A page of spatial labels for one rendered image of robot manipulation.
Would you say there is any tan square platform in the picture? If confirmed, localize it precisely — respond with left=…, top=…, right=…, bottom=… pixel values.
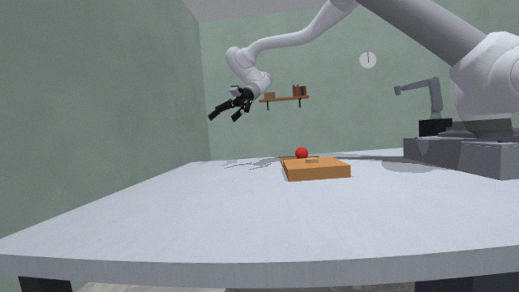
left=283, top=157, right=351, bottom=182

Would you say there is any red ball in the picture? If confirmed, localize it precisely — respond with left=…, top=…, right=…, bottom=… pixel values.
left=295, top=148, right=308, bottom=159

